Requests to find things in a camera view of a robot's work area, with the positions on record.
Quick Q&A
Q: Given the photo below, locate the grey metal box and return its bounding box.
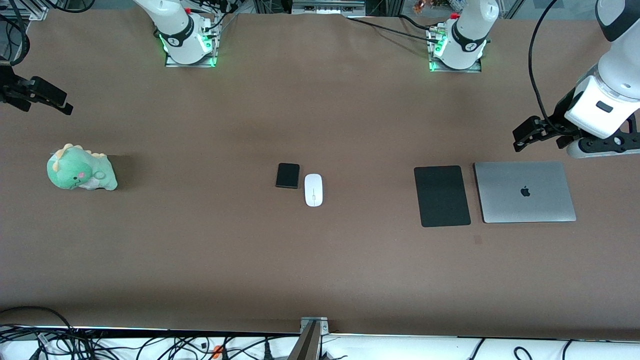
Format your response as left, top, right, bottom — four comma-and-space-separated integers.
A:
291, 0, 366, 17

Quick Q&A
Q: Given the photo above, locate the white computer mouse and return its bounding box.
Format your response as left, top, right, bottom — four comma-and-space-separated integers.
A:
304, 173, 324, 208

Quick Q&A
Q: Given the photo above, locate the black mouse pad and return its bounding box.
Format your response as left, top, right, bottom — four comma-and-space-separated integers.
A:
413, 165, 472, 228

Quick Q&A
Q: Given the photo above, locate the silver laptop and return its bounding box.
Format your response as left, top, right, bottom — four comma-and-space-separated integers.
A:
473, 160, 578, 224

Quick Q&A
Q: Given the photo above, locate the black cable on table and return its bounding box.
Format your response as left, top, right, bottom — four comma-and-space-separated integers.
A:
397, 14, 446, 32
345, 17, 441, 42

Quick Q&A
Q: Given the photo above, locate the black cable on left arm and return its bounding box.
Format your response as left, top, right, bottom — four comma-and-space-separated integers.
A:
528, 0, 563, 132

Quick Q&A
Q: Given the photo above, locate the black looped cable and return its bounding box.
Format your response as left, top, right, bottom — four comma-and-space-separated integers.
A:
0, 12, 32, 67

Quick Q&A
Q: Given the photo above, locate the black overhead cable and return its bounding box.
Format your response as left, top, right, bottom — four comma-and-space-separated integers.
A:
44, 0, 97, 14

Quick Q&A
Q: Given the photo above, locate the dark teal box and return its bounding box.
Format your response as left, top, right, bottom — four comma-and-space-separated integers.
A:
275, 162, 301, 190

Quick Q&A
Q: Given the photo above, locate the thick black arched cable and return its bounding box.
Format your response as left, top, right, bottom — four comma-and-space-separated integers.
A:
0, 305, 77, 346

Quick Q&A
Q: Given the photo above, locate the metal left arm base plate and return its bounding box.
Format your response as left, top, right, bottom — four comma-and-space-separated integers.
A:
427, 24, 484, 74

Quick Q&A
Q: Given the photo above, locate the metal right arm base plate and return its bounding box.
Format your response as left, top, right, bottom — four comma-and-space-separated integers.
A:
164, 20, 221, 69

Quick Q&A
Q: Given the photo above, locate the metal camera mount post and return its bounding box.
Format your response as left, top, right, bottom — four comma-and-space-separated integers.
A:
287, 316, 331, 360

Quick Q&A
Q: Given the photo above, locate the aluminium frame profile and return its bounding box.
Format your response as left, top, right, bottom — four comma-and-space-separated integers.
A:
0, 0, 49, 22

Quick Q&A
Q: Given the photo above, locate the green dinosaur plush toy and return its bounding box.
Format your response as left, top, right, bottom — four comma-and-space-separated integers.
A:
46, 143, 119, 192

